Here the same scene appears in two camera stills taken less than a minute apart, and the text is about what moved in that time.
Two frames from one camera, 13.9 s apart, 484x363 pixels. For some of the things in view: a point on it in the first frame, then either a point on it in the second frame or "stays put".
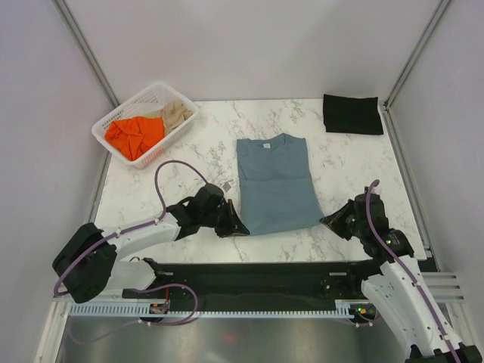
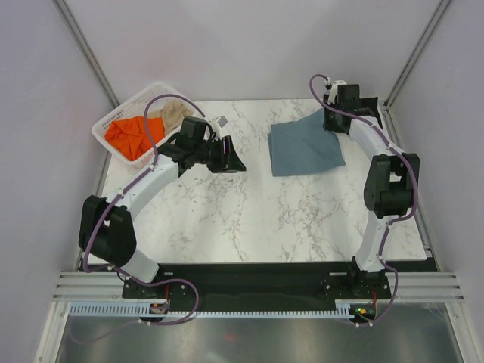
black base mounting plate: [265, 283] stays put
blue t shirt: [277, 191] to [304, 146]
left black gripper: [233, 224] to [228, 162]
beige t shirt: [172, 113] stays put
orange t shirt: [132, 136] stays put
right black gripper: [335, 219] to [328, 125]
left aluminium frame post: [81, 41] stays put
